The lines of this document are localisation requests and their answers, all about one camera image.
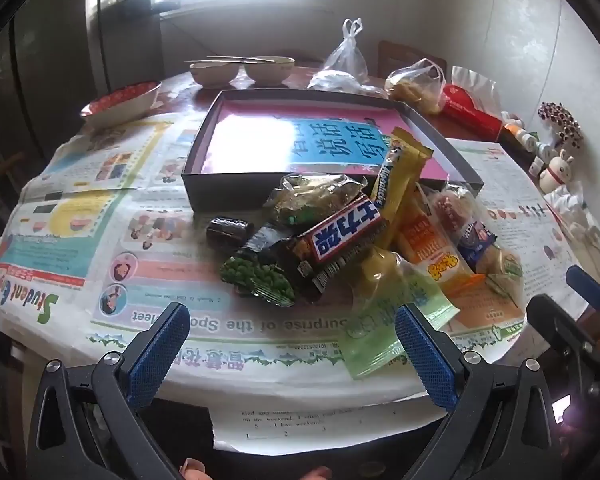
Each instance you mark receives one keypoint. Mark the yellow wafer bar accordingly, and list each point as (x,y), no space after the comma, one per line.
(400,180)

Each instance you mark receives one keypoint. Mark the brown chocolate bar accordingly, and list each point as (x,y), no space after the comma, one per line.
(340,237)

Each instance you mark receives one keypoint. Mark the yellow snack packet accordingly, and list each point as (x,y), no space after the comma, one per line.
(377,267)

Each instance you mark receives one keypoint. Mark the red patterned bowl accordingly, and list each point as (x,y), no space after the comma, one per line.
(120,102)

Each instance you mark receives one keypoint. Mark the green pea snack packet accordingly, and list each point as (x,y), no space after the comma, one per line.
(255,275)

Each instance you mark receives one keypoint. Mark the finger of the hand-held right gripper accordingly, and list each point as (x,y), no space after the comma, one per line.
(555,320)
(587,282)

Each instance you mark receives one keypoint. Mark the wooden chopsticks pair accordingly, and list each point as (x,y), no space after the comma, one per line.
(220,62)
(240,58)

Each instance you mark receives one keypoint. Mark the crumpled clear plastic bag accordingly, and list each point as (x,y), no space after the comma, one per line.
(337,82)

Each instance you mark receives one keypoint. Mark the white rabbit figurine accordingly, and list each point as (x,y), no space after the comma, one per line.
(557,175)

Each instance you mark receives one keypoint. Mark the shallow grey cardboard box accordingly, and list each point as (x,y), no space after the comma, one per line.
(230,192)

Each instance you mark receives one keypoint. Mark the orange white bottle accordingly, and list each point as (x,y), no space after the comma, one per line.
(516,132)

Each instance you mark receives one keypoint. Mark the red tissue pack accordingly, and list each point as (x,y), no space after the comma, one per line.
(467,107)

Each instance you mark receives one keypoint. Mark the orange snack packet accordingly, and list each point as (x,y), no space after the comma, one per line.
(425,250)

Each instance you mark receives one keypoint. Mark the brown dotted ornament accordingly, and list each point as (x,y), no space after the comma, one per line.
(560,122)

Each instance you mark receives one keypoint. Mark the blue sandwich cookie packet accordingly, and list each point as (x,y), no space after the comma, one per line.
(472,242)

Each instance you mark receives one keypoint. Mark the white ceramic bowl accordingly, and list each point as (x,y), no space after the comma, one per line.
(212,74)
(270,71)

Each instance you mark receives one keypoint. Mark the dark refrigerator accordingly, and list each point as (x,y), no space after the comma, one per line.
(55,60)

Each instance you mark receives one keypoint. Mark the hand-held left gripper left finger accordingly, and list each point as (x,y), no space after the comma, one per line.
(160,355)

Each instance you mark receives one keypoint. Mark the white printed paper sheet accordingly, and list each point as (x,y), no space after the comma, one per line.
(305,425)

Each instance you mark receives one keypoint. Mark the brown wooden chair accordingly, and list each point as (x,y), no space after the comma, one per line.
(400,55)

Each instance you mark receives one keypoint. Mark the clear green bean packet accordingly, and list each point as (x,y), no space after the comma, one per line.
(310,197)

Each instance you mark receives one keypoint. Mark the text newspaper with cartoons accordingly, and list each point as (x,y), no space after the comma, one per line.
(535,230)

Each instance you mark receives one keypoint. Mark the tied clear plastic bag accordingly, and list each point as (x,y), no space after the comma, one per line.
(347,55)

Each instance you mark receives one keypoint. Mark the colourful picture newspaper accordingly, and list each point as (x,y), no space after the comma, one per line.
(130,240)

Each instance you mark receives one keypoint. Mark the light green snack packet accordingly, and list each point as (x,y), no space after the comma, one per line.
(380,340)

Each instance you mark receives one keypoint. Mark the person's left hand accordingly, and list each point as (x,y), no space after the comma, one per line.
(192,470)

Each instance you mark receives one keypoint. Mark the small dark candy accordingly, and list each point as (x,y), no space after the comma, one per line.
(227,231)

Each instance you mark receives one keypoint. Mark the wooden armchair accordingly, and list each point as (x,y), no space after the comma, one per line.
(5,167)

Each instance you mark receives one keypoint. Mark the plastic bag of fried snacks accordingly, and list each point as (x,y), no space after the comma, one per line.
(415,87)

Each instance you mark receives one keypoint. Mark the crumpled white tissue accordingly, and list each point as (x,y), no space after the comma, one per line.
(582,215)

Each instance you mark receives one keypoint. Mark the white pill bottle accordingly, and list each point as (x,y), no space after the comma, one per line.
(536,146)

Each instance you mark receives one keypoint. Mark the clear pastry packet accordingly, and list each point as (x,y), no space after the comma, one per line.
(450,207)

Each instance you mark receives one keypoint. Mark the green label mooncake packet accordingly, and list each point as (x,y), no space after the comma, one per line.
(502,265)

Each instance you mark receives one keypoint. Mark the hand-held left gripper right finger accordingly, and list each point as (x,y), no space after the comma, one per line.
(425,355)

